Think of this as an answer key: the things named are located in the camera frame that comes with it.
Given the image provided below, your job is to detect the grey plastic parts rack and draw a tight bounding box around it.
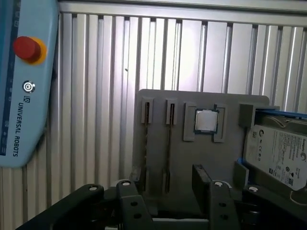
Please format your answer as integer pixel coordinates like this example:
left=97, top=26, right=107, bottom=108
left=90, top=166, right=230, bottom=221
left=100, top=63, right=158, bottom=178
left=130, top=89, right=280, bottom=216

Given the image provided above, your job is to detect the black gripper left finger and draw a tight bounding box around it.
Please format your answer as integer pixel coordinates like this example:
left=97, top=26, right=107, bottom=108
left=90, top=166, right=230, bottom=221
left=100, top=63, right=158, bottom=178
left=16, top=179, right=154, bottom=230

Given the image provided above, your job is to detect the hard disk in blue carrier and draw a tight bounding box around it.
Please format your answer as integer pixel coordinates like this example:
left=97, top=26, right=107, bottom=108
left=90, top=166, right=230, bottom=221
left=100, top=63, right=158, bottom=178
left=237, top=106, right=307, bottom=207

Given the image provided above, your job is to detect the pale blue teach pendant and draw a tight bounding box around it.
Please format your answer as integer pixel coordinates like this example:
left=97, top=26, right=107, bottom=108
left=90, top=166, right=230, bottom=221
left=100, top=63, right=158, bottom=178
left=0, top=0, right=60, bottom=168

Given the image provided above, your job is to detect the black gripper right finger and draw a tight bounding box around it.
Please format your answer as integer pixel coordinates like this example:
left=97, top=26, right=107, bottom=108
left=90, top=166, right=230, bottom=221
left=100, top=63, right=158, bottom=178
left=193, top=164, right=307, bottom=230

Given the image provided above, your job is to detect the silver CPU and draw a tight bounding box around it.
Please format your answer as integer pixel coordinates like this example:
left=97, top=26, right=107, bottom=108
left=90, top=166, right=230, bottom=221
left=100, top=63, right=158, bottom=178
left=194, top=109, right=220, bottom=134

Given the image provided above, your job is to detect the RAM stick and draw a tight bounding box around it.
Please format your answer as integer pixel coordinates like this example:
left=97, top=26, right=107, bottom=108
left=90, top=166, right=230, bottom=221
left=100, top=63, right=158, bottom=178
left=167, top=103, right=175, bottom=194
left=143, top=102, right=151, bottom=192

